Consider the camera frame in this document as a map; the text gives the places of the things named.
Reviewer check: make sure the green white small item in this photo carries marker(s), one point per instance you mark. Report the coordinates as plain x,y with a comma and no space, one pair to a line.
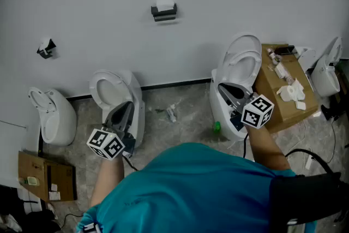
32,180

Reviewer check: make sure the black bag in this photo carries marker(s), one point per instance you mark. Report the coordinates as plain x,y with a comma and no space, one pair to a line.
27,219

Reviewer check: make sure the white toilet with oval seat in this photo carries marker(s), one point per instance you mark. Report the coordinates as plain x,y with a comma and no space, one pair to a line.
136,95

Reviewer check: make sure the small white carton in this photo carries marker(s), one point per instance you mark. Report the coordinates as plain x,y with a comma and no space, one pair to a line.
280,71

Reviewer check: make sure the large cardboard box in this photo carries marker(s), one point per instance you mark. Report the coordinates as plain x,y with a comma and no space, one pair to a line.
275,106

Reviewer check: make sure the black wall paper holder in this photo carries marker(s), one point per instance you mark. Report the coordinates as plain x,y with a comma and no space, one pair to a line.
163,17

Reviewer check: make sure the white toilet with raised lid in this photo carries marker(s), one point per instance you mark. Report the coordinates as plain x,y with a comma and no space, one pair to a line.
240,52

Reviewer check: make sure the small rounded white toilet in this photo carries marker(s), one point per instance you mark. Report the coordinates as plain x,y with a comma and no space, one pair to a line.
61,120

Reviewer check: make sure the person's teal shirt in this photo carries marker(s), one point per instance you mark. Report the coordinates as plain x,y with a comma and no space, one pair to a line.
191,188

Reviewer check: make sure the black shoulder pack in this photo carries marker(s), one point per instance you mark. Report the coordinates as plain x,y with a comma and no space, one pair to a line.
305,199

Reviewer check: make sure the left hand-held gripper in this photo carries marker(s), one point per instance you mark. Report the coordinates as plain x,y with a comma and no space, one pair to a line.
105,143

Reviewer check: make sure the black white patterned tag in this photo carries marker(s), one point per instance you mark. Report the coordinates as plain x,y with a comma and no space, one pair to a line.
91,227

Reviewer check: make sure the black flat device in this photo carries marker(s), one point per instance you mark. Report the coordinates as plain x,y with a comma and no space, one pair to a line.
285,50

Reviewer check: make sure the person's right forearm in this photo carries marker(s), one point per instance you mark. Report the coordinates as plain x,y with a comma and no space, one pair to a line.
263,147

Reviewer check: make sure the folded white tissue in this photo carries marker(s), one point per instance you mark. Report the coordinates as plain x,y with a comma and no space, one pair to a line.
301,105

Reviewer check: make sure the flat cardboard box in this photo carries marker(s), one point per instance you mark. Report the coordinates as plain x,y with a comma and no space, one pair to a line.
62,174

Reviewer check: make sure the person's left forearm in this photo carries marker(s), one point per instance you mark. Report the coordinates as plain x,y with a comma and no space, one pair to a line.
107,177

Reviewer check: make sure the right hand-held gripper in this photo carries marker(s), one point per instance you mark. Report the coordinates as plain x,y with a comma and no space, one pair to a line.
257,112

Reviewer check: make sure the green plastic item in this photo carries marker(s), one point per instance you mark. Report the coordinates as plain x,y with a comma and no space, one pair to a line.
217,126

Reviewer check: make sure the small black wall holder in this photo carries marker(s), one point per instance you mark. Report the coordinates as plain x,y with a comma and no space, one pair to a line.
50,45

